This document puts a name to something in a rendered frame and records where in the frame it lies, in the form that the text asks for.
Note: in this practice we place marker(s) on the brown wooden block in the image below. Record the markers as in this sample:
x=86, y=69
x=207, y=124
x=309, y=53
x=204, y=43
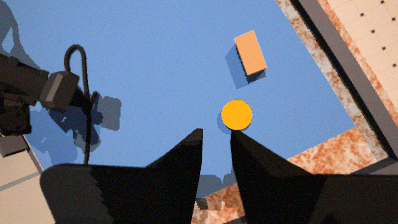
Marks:
x=250, y=53

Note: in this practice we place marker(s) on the blue mat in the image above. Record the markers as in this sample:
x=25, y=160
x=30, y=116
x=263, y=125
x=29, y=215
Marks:
x=163, y=68

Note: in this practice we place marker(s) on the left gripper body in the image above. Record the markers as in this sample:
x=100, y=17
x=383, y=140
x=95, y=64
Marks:
x=21, y=79

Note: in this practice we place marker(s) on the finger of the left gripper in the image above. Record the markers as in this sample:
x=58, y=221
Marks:
x=80, y=100

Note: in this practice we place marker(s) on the orange disc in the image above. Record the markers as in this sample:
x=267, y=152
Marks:
x=236, y=114

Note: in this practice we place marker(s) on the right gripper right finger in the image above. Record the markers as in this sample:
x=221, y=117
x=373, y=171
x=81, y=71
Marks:
x=275, y=191

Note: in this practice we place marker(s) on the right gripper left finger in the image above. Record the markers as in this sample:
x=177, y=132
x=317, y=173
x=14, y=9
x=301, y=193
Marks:
x=151, y=194

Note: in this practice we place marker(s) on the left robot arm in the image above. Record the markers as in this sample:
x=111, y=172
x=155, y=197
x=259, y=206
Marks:
x=15, y=114

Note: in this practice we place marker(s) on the dark brown rope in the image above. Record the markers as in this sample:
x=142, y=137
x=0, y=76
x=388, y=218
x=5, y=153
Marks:
x=86, y=111

